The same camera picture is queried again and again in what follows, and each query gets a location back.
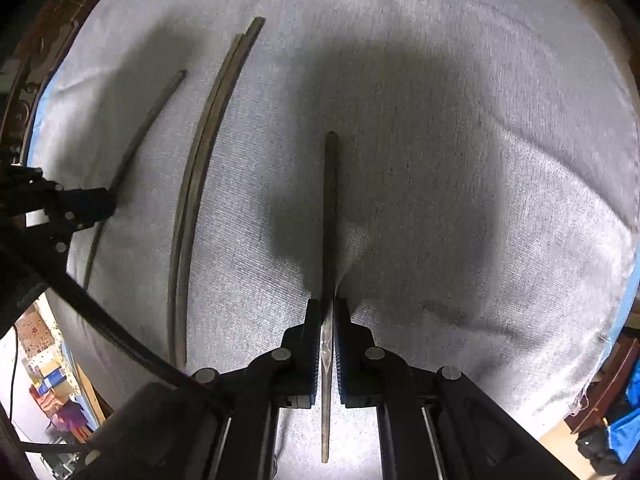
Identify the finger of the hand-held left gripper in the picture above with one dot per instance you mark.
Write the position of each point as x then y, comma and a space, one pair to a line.
95, 205
62, 240

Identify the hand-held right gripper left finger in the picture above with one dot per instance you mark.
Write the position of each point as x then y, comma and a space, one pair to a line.
314, 345

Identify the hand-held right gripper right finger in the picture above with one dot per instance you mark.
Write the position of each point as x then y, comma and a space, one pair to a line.
340, 345

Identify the thin dark chopstick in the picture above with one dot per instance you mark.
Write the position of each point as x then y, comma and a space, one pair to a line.
150, 130

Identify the blue table cover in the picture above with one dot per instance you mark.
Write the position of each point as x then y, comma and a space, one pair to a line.
40, 110

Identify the patterned floral cloth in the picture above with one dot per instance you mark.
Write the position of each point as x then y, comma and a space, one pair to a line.
35, 332

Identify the blue cardboard box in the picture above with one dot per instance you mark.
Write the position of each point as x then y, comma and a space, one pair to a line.
50, 382

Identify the purple cloth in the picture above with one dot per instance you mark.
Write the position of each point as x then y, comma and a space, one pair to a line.
70, 416

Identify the grey tablecloth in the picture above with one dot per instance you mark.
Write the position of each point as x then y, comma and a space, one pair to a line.
450, 110

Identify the brown wooden chair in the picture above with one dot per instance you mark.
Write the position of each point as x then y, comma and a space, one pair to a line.
610, 375

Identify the blue cloth bag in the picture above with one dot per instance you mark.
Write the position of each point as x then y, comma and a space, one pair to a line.
625, 430

